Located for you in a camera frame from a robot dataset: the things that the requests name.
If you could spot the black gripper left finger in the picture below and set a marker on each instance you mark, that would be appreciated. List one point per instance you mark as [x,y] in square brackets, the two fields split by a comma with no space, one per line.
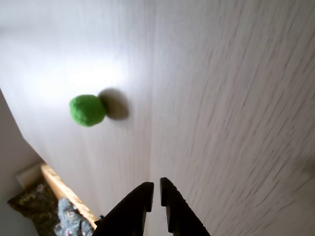
[130,211]

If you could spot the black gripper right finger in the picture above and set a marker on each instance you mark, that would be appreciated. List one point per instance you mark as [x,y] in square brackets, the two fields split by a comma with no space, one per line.
[177,211]

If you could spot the green pompom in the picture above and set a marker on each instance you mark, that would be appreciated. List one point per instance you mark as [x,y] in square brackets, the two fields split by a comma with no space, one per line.
[87,110]

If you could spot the dark floral cloth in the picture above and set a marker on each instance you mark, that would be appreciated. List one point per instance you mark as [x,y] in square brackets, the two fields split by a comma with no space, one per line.
[32,201]

